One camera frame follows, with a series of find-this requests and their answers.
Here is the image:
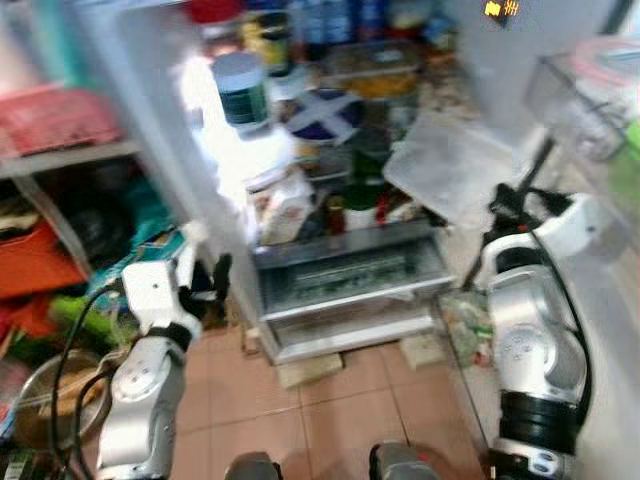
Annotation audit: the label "clear plastic container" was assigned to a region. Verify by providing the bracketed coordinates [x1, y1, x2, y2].
[383, 108, 531, 229]

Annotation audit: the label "clear fridge door shelf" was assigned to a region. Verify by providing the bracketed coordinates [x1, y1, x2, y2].
[525, 50, 640, 166]

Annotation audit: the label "white fridge door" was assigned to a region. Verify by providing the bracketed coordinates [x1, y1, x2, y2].
[455, 0, 640, 480]

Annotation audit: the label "white fridge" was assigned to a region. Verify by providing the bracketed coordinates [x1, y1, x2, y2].
[75, 0, 541, 366]

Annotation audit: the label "white paper food bag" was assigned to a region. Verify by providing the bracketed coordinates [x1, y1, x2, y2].
[248, 165, 316, 246]

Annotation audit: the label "green plastic item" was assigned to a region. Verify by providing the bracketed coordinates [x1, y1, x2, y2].
[50, 295, 136, 346]

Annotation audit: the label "crumpled plastic bag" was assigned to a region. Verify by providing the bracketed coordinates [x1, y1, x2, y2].
[432, 290, 501, 371]

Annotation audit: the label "clear crisper drawer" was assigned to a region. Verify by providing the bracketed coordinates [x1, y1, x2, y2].
[250, 225, 456, 321]

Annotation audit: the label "wooden block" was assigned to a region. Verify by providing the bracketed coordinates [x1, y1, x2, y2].
[275, 352, 344, 389]
[398, 335, 449, 371]

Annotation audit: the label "green bottle white label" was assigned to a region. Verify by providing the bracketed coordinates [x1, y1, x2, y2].
[342, 150, 386, 231]

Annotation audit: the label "orange plastic crate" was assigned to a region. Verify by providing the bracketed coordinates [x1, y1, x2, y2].
[0, 220, 86, 299]

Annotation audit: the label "grey left robot leg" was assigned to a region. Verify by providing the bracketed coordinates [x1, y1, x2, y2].
[225, 452, 284, 480]

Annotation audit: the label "grey robot leg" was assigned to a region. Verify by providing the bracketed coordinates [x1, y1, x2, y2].
[368, 442, 441, 480]
[225, 452, 284, 480]

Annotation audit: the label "metal bowl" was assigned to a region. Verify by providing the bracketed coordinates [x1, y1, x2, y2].
[12, 350, 116, 451]

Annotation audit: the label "blue and white bowl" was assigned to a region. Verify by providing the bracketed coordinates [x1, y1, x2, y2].
[285, 88, 366, 143]

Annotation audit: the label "clear food box yellow contents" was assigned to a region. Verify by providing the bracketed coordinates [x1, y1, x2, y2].
[325, 42, 421, 99]

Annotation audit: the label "grey storage shelf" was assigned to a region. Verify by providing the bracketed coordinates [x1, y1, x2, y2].
[0, 138, 141, 276]

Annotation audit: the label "pink plastic basket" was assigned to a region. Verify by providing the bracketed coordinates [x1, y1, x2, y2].
[0, 85, 126, 156]

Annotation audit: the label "yellow and black can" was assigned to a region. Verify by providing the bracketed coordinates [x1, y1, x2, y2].
[243, 12, 293, 76]

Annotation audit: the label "grey right robot leg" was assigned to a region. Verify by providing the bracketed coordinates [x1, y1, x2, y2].
[368, 442, 441, 480]

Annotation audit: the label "red lid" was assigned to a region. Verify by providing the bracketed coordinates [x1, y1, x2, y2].
[185, 0, 246, 26]

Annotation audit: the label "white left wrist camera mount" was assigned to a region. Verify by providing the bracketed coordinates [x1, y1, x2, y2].
[118, 222, 211, 336]

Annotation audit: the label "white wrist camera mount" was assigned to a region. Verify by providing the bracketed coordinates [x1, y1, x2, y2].
[118, 222, 211, 336]
[483, 193, 613, 269]

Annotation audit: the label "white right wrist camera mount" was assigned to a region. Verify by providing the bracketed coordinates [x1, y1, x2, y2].
[483, 193, 613, 269]

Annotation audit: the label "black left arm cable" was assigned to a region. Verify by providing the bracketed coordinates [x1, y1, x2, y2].
[50, 280, 126, 480]

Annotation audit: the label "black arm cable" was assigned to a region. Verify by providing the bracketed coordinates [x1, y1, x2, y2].
[520, 190, 598, 431]
[50, 280, 126, 480]

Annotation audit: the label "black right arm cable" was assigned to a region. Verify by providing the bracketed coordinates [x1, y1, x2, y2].
[520, 190, 598, 431]

